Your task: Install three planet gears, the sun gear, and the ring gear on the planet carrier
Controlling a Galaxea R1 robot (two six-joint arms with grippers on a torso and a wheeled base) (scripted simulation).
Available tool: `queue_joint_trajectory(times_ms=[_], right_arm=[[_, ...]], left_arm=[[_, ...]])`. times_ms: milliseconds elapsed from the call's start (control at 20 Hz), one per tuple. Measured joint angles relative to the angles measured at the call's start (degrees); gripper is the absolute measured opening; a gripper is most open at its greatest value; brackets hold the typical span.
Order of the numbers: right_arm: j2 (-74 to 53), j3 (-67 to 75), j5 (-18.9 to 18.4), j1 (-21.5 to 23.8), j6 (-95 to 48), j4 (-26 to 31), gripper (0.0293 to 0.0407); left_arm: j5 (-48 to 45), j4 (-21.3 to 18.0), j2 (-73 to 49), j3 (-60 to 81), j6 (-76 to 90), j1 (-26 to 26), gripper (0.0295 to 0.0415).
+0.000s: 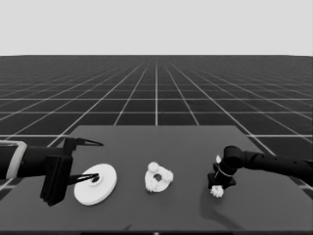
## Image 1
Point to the white round carrier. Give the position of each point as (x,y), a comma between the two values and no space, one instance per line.
(161,187)

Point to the large thick white disc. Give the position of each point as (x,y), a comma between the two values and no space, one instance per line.
(98,195)

